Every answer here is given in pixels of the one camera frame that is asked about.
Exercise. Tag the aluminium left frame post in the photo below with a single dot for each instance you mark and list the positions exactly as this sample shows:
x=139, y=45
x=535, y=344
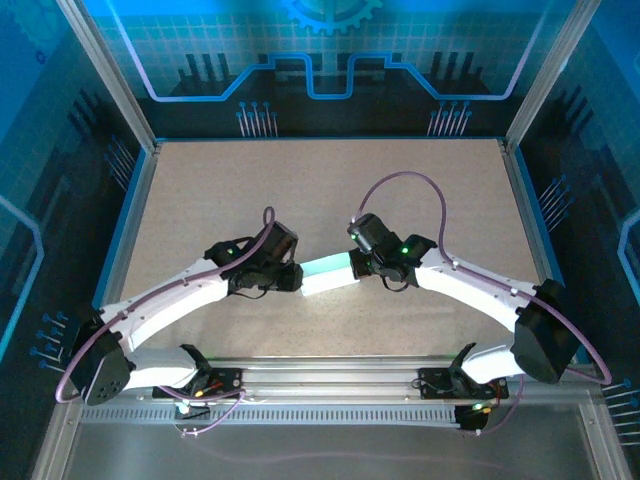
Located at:
x=112, y=75

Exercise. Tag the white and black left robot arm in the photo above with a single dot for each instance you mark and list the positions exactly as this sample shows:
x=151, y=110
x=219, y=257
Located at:
x=165, y=305

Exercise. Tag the grey metal front panel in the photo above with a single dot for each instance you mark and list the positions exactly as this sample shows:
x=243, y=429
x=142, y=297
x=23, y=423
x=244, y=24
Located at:
x=325, y=450

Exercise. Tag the black controller box with LED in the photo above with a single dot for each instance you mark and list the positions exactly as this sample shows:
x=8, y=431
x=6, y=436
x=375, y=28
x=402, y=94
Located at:
x=470, y=420

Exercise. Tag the aluminium frame post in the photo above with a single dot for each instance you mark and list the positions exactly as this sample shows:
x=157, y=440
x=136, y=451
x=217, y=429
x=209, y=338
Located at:
x=112, y=75
x=540, y=75

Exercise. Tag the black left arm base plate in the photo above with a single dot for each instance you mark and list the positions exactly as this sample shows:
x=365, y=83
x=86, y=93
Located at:
x=231, y=390

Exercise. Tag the aluminium right table side rail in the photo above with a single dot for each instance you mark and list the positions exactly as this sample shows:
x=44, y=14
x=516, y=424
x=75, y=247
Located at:
x=524, y=200

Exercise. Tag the light blue paper box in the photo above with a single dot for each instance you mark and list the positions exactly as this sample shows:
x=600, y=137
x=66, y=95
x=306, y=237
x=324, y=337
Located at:
x=325, y=277

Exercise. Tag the aluminium mounting rail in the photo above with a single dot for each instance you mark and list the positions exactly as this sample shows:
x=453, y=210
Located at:
x=325, y=375

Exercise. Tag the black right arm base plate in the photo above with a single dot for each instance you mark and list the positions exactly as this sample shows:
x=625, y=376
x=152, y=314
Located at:
x=435, y=392

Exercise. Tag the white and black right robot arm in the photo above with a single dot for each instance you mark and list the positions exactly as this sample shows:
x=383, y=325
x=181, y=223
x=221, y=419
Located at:
x=475, y=290

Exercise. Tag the aluminium table side rail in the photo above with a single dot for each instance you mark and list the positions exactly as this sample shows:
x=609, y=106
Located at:
x=524, y=200
x=128, y=240

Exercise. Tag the aluminium right frame post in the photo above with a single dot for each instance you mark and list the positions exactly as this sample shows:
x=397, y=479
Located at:
x=540, y=75

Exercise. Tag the aluminium left table side rail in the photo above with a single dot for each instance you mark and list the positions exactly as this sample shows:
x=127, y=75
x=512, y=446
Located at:
x=128, y=240

